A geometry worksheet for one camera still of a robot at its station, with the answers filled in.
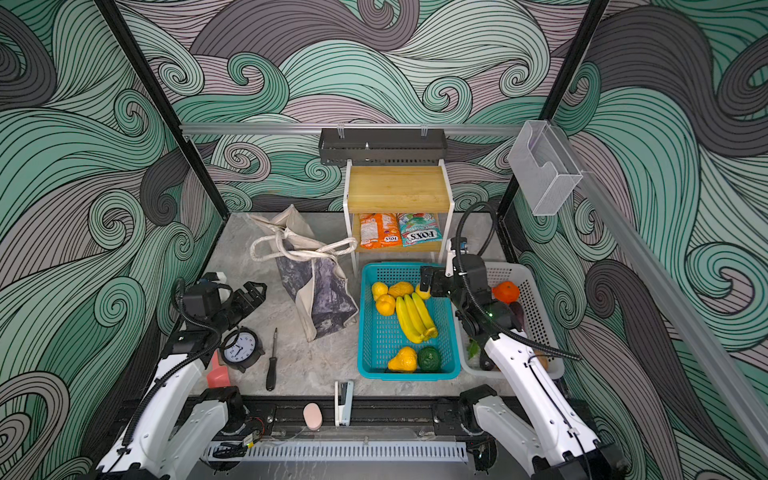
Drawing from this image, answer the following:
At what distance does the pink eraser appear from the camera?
726mm

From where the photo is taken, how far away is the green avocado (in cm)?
79

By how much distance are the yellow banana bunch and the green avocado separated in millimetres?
33

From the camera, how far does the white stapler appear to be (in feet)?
2.39

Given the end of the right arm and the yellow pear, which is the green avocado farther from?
the end of the right arm
